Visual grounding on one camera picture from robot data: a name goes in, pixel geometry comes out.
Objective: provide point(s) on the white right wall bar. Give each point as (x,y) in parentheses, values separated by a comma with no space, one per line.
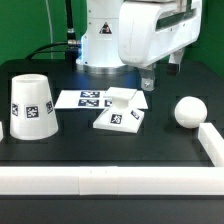
(212,142)

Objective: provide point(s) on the white lamp shade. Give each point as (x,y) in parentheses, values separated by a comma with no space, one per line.
(32,114)

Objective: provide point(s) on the white left wall bar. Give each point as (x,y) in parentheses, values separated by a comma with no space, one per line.
(1,132)

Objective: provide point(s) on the white lamp base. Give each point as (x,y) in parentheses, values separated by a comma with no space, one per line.
(125,114)

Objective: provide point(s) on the white marker sheet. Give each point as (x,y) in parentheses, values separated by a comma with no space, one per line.
(73,99)

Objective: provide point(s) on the white lamp bulb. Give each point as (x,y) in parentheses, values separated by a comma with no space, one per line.
(190,112)

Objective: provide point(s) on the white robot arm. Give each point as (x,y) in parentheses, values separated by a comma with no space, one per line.
(99,44)

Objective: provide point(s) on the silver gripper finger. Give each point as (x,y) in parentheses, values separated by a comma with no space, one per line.
(148,78)
(175,61)

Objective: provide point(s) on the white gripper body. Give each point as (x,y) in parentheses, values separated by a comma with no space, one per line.
(150,31)

